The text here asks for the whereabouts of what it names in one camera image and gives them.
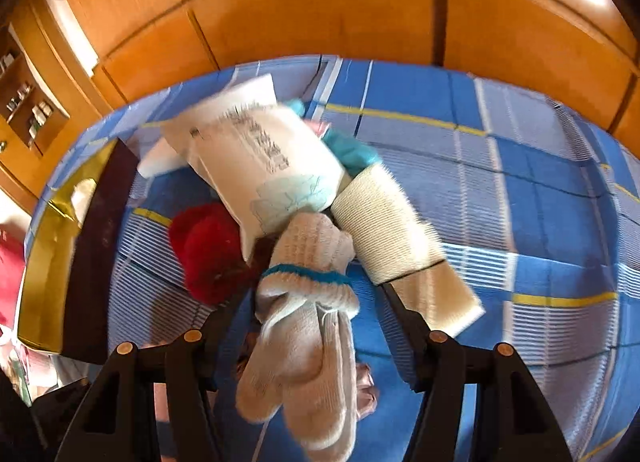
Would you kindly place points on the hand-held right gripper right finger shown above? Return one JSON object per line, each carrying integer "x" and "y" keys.
{"x": 407, "y": 337}

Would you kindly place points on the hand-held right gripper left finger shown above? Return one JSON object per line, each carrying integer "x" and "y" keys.
{"x": 224, "y": 318}

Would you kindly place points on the pink fluffy socks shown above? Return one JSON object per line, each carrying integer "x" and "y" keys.
{"x": 366, "y": 389}

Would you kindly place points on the white knitted socks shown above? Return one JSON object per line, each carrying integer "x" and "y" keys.
{"x": 300, "y": 342}

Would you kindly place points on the beige towel packet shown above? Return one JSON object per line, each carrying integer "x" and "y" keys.
{"x": 390, "y": 222}

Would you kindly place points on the gold box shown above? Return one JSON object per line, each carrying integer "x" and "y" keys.
{"x": 95, "y": 242}

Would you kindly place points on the white printed plastic packet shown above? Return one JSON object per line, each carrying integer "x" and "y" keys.
{"x": 250, "y": 162}

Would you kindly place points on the red fuzzy sock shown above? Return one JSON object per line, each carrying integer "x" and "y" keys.
{"x": 210, "y": 247}

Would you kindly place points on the blue plaid bed sheet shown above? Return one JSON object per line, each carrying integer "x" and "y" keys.
{"x": 500, "y": 192}

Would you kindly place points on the teal plush toy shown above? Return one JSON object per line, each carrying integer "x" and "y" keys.
{"x": 355, "y": 152}

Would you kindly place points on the red cloth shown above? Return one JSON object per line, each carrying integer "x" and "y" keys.
{"x": 9, "y": 272}

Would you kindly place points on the group of small shelf bottles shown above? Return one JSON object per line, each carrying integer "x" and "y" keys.
{"x": 35, "y": 112}

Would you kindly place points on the wooden wardrobe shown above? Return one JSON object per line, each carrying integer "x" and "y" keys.
{"x": 300, "y": 7}

